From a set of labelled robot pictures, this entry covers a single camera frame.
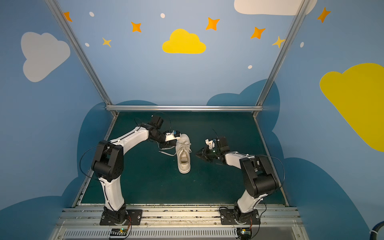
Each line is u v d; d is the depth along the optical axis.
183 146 0.91
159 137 0.82
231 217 0.75
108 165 0.51
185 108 1.29
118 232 0.73
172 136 0.82
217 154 0.76
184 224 0.73
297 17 0.73
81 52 0.84
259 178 0.48
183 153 0.90
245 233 0.73
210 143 0.89
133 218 0.76
